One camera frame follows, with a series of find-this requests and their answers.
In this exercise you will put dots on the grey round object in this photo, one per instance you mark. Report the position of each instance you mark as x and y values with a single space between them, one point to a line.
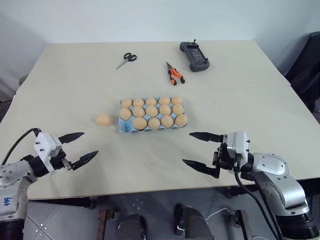
23 80

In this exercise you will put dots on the beige egg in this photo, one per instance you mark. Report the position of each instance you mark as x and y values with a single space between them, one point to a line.
178 109
139 111
140 123
176 100
126 102
181 120
154 123
165 109
164 100
151 110
167 120
151 101
125 113
138 102
102 119

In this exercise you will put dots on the blue egg carton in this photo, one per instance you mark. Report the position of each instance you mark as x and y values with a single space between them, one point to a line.
124 126

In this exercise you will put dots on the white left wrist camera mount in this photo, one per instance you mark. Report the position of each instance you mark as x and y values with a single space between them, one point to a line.
45 146

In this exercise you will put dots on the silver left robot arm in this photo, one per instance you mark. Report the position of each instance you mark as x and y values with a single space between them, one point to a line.
10 175

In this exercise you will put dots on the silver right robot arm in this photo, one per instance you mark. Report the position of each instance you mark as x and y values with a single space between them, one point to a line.
275 165

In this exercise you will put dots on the orange and black pliers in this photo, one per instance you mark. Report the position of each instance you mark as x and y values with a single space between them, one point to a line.
172 74

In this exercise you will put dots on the dark grey object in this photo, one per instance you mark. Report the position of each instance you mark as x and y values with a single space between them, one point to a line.
3 110

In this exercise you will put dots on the grey handheld remote controller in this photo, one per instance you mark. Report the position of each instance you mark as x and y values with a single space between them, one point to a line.
195 56

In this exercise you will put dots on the dark rounded shape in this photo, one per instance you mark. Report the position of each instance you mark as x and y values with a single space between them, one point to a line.
192 222
131 226

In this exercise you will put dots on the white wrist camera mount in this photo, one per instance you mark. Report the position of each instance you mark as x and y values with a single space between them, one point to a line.
45 146
237 146

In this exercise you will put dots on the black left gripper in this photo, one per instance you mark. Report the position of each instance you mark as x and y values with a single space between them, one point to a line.
58 160

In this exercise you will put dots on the black chair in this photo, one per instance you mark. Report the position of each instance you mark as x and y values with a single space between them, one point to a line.
305 72

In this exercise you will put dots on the rusty metal table leg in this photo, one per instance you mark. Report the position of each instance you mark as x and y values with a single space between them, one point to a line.
240 225
105 225

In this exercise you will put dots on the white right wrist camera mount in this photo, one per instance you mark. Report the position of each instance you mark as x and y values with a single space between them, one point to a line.
237 146

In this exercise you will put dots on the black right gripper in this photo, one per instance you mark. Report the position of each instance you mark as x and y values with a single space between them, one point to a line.
225 158

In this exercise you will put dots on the black table frame bracket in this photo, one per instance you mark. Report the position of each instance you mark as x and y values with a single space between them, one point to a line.
240 191
80 203

